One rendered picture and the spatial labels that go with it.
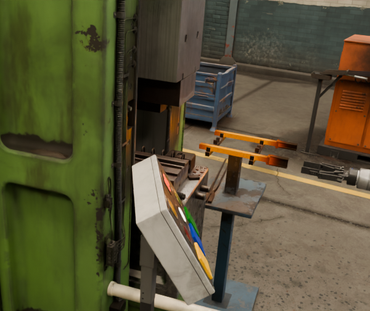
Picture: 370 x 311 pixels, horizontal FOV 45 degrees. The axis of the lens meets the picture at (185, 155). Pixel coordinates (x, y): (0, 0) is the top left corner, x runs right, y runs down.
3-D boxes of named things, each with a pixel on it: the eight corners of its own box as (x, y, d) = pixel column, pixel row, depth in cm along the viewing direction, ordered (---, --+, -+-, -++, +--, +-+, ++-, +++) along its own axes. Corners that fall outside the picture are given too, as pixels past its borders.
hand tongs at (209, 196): (224, 159, 270) (225, 157, 269) (231, 160, 269) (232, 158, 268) (203, 202, 215) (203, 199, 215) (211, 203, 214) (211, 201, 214)
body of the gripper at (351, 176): (354, 189, 188) (332, 184, 191) (355, 182, 196) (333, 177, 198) (359, 173, 185) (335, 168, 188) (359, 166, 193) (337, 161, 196)
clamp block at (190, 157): (195, 166, 199) (196, 153, 197) (189, 173, 192) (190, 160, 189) (169, 161, 202) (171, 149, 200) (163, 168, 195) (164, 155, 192)
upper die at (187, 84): (194, 95, 176) (196, 71, 172) (179, 107, 158) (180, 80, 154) (98, 81, 186) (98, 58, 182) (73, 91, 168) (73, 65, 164)
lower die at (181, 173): (187, 176, 189) (189, 158, 185) (172, 196, 171) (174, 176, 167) (98, 159, 199) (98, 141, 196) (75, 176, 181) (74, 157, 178)
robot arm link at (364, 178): (369, 186, 194) (354, 183, 196) (373, 166, 191) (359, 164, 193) (369, 194, 186) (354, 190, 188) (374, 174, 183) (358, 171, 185)
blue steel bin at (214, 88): (232, 116, 613) (238, 64, 587) (215, 132, 543) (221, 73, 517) (154, 102, 650) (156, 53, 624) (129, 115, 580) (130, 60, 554)
